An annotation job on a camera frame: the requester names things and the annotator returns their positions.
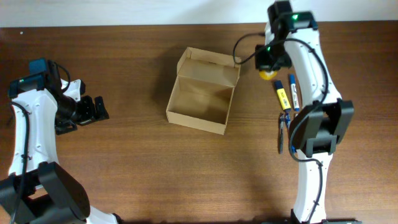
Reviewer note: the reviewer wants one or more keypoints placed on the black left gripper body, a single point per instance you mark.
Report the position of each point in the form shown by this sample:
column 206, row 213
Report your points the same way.
column 85, row 110

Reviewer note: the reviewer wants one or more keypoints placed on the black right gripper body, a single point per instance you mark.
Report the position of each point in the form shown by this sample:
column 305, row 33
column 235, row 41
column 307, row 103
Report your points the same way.
column 272, row 58

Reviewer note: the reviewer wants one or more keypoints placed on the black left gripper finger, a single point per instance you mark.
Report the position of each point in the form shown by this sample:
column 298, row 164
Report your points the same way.
column 63, row 128
column 101, row 112

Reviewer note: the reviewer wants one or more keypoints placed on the yellow tape roll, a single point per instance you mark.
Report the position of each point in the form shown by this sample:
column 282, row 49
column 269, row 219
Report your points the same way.
column 267, row 75

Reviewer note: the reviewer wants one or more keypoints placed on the blue cap whiteboard marker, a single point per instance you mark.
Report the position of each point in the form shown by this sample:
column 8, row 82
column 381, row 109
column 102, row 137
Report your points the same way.
column 293, row 89

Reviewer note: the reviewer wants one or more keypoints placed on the yellow highlighter black cap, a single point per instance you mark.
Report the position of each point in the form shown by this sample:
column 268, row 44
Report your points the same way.
column 282, row 96

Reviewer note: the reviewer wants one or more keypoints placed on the black clear ballpoint pen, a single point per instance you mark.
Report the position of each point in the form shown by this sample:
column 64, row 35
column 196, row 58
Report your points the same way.
column 281, row 133

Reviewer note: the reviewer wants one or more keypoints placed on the brown cardboard box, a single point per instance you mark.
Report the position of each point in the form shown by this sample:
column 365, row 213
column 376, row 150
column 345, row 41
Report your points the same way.
column 203, row 90

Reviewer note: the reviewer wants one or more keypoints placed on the blue clear ballpoint pen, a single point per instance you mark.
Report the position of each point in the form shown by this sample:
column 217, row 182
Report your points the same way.
column 287, row 121

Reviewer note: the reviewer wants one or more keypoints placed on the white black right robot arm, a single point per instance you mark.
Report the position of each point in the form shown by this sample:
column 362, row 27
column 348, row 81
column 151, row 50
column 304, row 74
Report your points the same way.
column 293, row 40

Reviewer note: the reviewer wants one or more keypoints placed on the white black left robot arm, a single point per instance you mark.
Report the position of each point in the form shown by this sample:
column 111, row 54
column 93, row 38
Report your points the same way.
column 38, row 189

